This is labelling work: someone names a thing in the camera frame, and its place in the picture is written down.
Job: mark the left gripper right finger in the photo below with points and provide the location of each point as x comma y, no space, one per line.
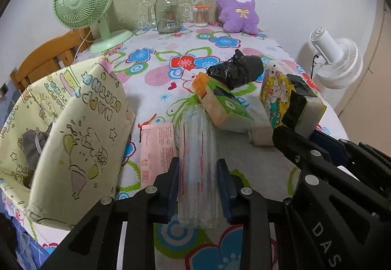
243,206

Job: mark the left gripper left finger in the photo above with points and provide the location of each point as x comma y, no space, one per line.
127,225

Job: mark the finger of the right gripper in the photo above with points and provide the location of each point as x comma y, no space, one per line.
359,157
320,160

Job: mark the yellow cartoon tissue pack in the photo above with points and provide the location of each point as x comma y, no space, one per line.
288,100

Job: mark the white roll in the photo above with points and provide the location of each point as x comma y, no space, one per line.
261,135

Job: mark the green orange tissue pack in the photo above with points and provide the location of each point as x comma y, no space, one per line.
223,108

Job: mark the pink paper packet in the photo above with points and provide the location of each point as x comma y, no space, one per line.
157,150

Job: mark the black plastic bag bundle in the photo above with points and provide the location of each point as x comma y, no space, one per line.
239,70

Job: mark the beige door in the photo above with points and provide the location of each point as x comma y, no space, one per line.
364,110

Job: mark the white standing fan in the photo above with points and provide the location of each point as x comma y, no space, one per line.
337,62

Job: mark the yellow fabric storage box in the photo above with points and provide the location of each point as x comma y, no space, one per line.
80,163

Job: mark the floral tablecloth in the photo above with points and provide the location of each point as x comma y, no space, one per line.
157,73

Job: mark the purple plush bunny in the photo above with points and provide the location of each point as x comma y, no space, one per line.
238,16

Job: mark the wooden bed headboard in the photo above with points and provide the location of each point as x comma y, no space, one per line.
47,58

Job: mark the toothpick jar orange lid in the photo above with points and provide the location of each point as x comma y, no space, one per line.
201,15

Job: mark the glass jar with green lid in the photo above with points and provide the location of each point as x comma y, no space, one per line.
164,16

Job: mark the green desk fan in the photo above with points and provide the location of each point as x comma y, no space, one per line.
80,14

